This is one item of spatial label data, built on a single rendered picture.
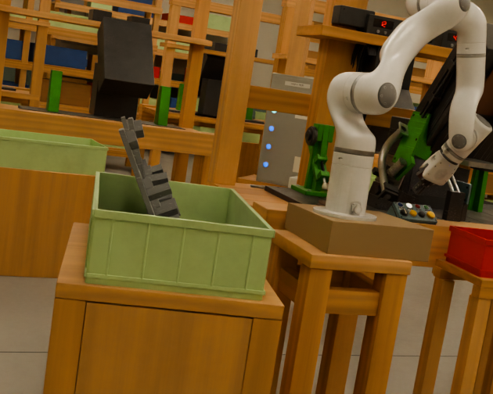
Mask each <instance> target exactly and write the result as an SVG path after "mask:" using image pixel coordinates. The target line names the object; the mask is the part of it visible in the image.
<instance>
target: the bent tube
mask: <svg viewBox="0 0 493 394"><path fill-rule="evenodd" d="M398 127H399V128H398V129H397V130H396V131H395V132H394V133H393V134H392V135H391V136H390V137H389V138H388V139H387V140H386V141H385V143H384V144H383V147H382V149H381V150H380V154H379V157H378V171H379V177H380V187H381V192H382V191H383V190H384V185H383V183H384V182H387V183H388V180H387V169H386V158H387V154H388V152H389V150H390V148H391V146H392V145H393V144H394V143H395V142H396V141H397V140H398V139H399V138H400V137H401V136H402V135H404V136H406V137H408V125H406V124H403V123H402V122H400V121H399V122H398Z"/></svg>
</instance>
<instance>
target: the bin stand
mask: <svg viewBox="0 0 493 394"><path fill-rule="evenodd" d="M433 276H434V277H435V279H434V286H433V291H432V295H431V299H430V307H429V311H428V315H427V319H426V327H425V331H424V336H423V344H422V348H421V352H420V356H419V364H418V368H417V372H416V380H415V384H414V389H413V393H412V394H433V393H434V386H435V381H436V377H437V369H438V365H439V361H440V357H441V350H442V345H443V341H444V333H445V329H446V325H447V321H448V314H449V309H450V305H451V301H452V293H453V289H454V285H455V281H453V280H462V281H469V282H471V283H473V284H474V285H473V289H472V293H471V294H470V297H469V301H468V305H467V309H466V316H465V320H464V325H463V329H462V336H461V340H460V344H459V352H458V356H457V361H456V365H455V372H454V376H453V380H452V387H451V391H450V394H473V387H474V383H475V379H476V375H477V368H478V364H479V359H480V353H481V349H482V345H483V341H484V333H485V329H486V325H487V321H488V314H489V310H490V305H491V300H492V299H493V278H480V277H478V276H476V275H474V274H471V273H470V272H468V271H466V270H463V269H462V268H460V267H457V266H456V265H454V264H452V263H449V262H447V261H446V260H443V259H436V263H435V267H434V274H433ZM480 394H493V335H492V339H491V345H490V349H489V354H488V361H487V365H486V369H485V373H484V380H483V384H482V388H481V392H480Z"/></svg>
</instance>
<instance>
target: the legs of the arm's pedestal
mask: <svg viewBox="0 0 493 394"><path fill-rule="evenodd" d="M297 261H298V260H297V259H296V258H294V257H293V256H291V255H290V254H289V253H287V252H285V251H284V250H282V249H280V248H279V247H278V246H277V245H275V244H274V243H272V244H271V249H270V254H269V259H268V269H267V274H266V280H267V281H268V283H269V284H270V285H271V287H272V289H273V290H274V292H275V294H276V295H277V296H278V297H279V299H280V300H281V302H282V304H283V305H284V307H285V308H284V313H283V318H282V327H281V332H280V336H279V345H278V350H277V355H276V360H275V369H274V374H273V379H272V388H271V393H270V394H275V393H276V388H277V383H278V378H279V369H280V364H281V359H282V351H283V346H284V341H285V336H286V327H287V322H288V317H289V312H290V304H291V301H293V302H294V306H293V315H292V320H291V325H290V333H289V338H288V343H287V348H286V357H285V362H284V367H283V372H282V381H281V385H280V390H279V394H311V391H312V386H313V381H314V376H315V368H316V364H317V359H318V351H319V346H320V341H321V336H322V328H323V323H324V318H325V313H329V319H328V324H327V328H326V337H325V341H324V346H323V351H322V359H321V363H320V368H319V373H318V382H317V386H316V391H315V394H344V390H345V385H346V381H347V373H348V368H349V363H350V359H351V351H352V346H353V341H354V334H355V329H356V324H357V319H358V315H366V316H367V318H366V323H365V331H364V336H363V340H362V348H361V353H360V357H359V362H358V370H357V374H356V379H355V384H354V392H353V394H386V389H387V382H388V377H389V373H390V365H391V361H392V356H393V351H394V344H395V339H396V335H397V330H398V323H399V318H400V314H401V306H402V302H403V298H404V293H405V285H406V281H407V277H408V276H407V275H402V274H381V273H375V275H374V280H373V279H371V278H369V277H367V276H365V272H358V271H347V270H326V269H315V268H309V267H307V266H306V265H305V264H303V263H301V264H297Z"/></svg>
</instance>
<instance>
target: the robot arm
mask: <svg viewBox="0 0 493 394"><path fill-rule="evenodd" d="M405 6H406V9H407V12H408V13H409V15H410V17H409V18H408V19H406V20H404V21H403V22H401V23H400V24H399V25H398V26H397V27H396V28H395V29H394V31H393V32H392V33H391V34H390V36H389V37H388V38H387V40H386V41H385V42H384V43H383V46H382V48H381V49H380V64H379V65H378V67H377V68H376V69H375V70H374V71H373V72H371V73H362V72H345V73H340V74H338V75H337V76H335V77H334V78H333V79H332V81H331V83H330V85H329V88H328V91H327V104H328V108H329V112H330V115H331V117H332V119H333V123H334V126H335V129H336V140H335V145H334V150H333V160H332V166H331V171H330V176H329V186H328V192H327V196H326V206H314V207H313V211H314V212H315V213H319V214H322V215H325V216H328V217H335V218H340V219H345V220H357V221H376V216H374V215H372V214H370V213H366V212H365V211H366V205H367V200H368V195H369V186H370V180H371V175H372V165H373V160H374V155H375V150H376V138H375V136H374V135H373V133H372V132H371V131H370V129H368V127H367V126H366V124H365V121H364V119H363V114H368V115H381V114H384V113H387V112H388V111H390V110H391V109H392V108H393V107H394V105H395V104H396V102H397V101H398V98H399V95H400V93H401V86H402V82H403V79H404V75H405V72H406V70H407V69H408V66H409V64H410V63H411V61H412V60H413V59H414V58H415V57H416V55H417V54H418V53H419V51H420V50H421V49H422V48H423V47H424V46H425V45H426V44H427V43H428V42H430V41H431V40H433V39H434V38H436V37H437V36H438V35H440V34H442V33H444V32H445V31H447V30H454V31H456V33H457V49H456V88H455V94H454V96H453V99H452V103H451V106H450V111H449V119H448V140H447V141H446V142H445V143H444V144H443V145H442V146H441V150H438V151H437V152H435V153H434V154H433V155H432V156H431V157H430V158H429V159H428V160H426V161H425V162H424V163H423V165H422V166H421V167H420V168H419V171H418V172H417V173H416V175H417V177H418V178H419V182H418V183H417V184H416V185H415V186H414V187H413V188H412V189H413V191H414V192H415V194H417V195H420V194H421V193H422V192H423V191H424V190H425V189H426V188H429V187H430V186H431V185H444V184H445V183H446V182H447V181H448V180H449V179H450V177H451V176H452V175H453V174H454V173H455V171H456V170H457V168H458V167H459V164H460V163H461V162H462V161H463V160H464V159H465V158H466V157H467V156H468V155H469V154H470V153H471V152H472V151H473V150H474V149H475V148H476V147H477V146H478V145H479V144H480V143H481V142H482V141H483V140H484V139H485V138H486V137H487V136H488V135H489V134H490V133H491V132H492V127H491V125H490V124H489V123H488V122H487V121H486V120H485V119H484V118H483V117H482V116H480V115H479V114H476V111H477V106H478V103H479V101H480V98H481V96H482V95H483V92H484V77H485V59H486V39H487V21H486V18H485V15H484V13H483V12H482V11H481V9H480V8H479V7H478V6H477V5H475V4H474V3H472V2H471V1H470V0H406V2H405Z"/></svg>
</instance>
